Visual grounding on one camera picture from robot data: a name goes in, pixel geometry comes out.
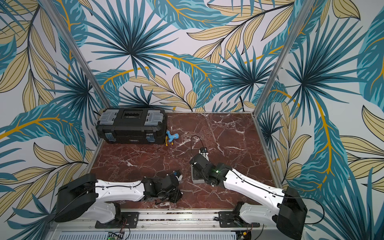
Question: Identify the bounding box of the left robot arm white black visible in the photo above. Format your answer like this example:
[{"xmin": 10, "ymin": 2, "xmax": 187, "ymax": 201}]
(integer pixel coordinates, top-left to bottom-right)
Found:
[{"xmin": 54, "ymin": 171, "xmax": 183, "ymax": 224}]

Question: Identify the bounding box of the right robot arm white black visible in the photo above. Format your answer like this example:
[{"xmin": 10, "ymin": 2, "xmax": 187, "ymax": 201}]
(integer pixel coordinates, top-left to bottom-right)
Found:
[{"xmin": 190, "ymin": 154, "xmax": 308, "ymax": 240}]

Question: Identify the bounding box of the translucent plastic storage box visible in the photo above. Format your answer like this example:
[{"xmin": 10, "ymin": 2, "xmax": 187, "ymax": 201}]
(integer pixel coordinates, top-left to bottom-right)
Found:
[{"xmin": 190, "ymin": 154, "xmax": 210, "ymax": 184}]

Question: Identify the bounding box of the blue yellow clamp tool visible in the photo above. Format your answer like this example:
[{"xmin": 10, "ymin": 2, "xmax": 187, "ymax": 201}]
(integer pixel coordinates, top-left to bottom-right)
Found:
[{"xmin": 166, "ymin": 130, "xmax": 180, "ymax": 146}]

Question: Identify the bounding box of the black plastic toolbox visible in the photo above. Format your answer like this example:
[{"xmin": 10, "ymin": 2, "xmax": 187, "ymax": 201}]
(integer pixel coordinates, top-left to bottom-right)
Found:
[{"xmin": 96, "ymin": 108, "xmax": 168, "ymax": 145}]

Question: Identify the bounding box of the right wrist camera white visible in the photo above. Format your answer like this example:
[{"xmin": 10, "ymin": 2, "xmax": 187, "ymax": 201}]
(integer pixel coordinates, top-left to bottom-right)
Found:
[{"xmin": 199, "ymin": 147, "xmax": 209, "ymax": 161}]

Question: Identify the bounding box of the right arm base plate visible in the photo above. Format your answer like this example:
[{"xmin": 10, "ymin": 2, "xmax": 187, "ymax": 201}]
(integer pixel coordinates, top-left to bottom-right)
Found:
[{"xmin": 214, "ymin": 212, "xmax": 261, "ymax": 228}]

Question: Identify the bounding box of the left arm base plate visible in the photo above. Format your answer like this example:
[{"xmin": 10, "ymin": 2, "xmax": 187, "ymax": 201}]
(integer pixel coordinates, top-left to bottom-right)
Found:
[{"xmin": 95, "ymin": 212, "xmax": 140, "ymax": 229}]

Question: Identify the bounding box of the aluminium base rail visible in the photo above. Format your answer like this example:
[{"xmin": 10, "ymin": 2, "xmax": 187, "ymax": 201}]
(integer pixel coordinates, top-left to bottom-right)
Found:
[{"xmin": 46, "ymin": 209, "xmax": 288, "ymax": 240}]

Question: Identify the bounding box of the right metal frame post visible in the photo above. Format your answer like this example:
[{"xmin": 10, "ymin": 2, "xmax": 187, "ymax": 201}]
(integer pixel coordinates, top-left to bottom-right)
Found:
[{"xmin": 253, "ymin": 0, "xmax": 315, "ymax": 120}]

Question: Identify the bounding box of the metal frame post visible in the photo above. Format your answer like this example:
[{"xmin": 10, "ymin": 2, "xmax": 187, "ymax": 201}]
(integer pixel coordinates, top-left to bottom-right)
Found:
[
  {"xmin": 253, "ymin": 0, "xmax": 315, "ymax": 120},
  {"xmin": 40, "ymin": 0, "xmax": 111, "ymax": 108}
]

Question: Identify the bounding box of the left metal frame post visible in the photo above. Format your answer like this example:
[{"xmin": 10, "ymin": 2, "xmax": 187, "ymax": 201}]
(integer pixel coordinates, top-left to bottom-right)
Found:
[{"xmin": 40, "ymin": 0, "xmax": 111, "ymax": 108}]

